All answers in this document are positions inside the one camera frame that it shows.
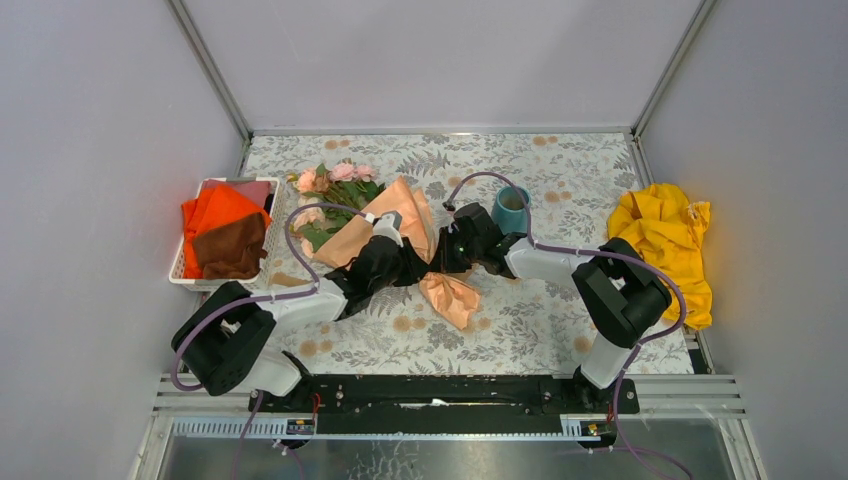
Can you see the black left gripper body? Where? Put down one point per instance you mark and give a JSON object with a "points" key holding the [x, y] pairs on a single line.
{"points": [[403, 271]]}

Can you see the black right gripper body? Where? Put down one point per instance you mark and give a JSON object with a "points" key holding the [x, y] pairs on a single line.
{"points": [[457, 253]]}

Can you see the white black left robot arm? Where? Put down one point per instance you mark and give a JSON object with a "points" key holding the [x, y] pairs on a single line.
{"points": [[224, 343]]}

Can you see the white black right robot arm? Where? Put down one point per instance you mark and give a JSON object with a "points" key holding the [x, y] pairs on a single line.
{"points": [[623, 296]]}

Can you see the teal cylindrical vase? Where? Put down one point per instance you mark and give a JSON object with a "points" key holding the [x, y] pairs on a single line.
{"points": [[508, 211]]}

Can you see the floral patterned table mat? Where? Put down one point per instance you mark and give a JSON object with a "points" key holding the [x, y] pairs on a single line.
{"points": [[520, 327]]}

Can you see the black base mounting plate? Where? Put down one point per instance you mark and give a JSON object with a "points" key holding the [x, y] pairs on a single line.
{"points": [[454, 404]]}

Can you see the pink cloth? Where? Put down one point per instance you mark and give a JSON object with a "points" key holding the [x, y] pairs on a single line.
{"points": [[257, 192]]}

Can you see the brown cloth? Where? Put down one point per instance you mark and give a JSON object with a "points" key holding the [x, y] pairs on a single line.
{"points": [[232, 251]]}

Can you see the orange cloth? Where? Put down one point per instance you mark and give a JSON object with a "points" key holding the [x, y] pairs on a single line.
{"points": [[213, 208]]}

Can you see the yellow crumpled cloth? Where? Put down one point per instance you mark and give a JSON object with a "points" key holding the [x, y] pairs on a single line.
{"points": [[668, 230]]}

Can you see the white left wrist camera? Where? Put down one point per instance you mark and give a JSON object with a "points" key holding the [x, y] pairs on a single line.
{"points": [[386, 225]]}

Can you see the aluminium frame rail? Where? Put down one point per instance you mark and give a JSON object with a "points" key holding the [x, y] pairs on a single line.
{"points": [[186, 23]]}

